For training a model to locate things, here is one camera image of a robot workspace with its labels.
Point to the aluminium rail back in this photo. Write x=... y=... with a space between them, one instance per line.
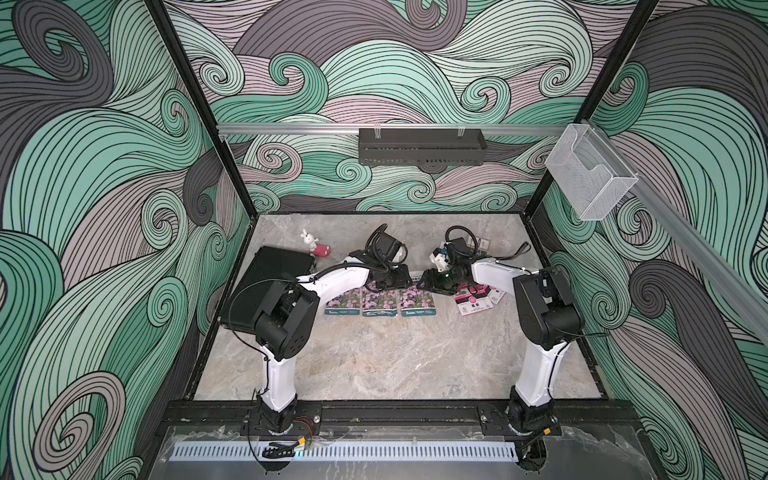
x=303 y=128

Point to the pink small case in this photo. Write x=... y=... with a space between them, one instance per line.
x=322 y=251

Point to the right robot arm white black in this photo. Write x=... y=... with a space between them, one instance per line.
x=548 y=318

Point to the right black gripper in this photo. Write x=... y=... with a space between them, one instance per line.
x=430 y=282

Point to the pink carnation seed packet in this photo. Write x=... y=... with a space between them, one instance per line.
x=477 y=298

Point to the white slotted cable duct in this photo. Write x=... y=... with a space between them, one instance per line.
x=454 y=451

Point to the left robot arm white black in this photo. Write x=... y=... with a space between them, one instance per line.
x=285 y=318

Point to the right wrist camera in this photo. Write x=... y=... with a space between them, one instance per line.
x=443 y=258

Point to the aluminium rail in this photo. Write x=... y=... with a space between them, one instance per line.
x=662 y=190
x=303 y=128

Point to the purple flower seed packet back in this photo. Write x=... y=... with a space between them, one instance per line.
x=414 y=302

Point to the purple flower seed packet front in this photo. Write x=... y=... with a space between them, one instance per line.
x=346 y=304

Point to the purple flower seed packet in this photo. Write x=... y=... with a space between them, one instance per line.
x=414 y=302
x=379 y=304
x=346 y=304

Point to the white rabbit figurine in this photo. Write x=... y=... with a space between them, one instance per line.
x=309 y=240

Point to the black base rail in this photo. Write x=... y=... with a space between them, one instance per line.
x=329 y=418

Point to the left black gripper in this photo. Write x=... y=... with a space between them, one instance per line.
x=402 y=281

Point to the black wall tray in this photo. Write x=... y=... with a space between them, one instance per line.
x=431 y=149

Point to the clear plastic wall holder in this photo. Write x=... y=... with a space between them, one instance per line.
x=590 y=171

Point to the aluminium rail right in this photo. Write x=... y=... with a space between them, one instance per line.
x=662 y=190

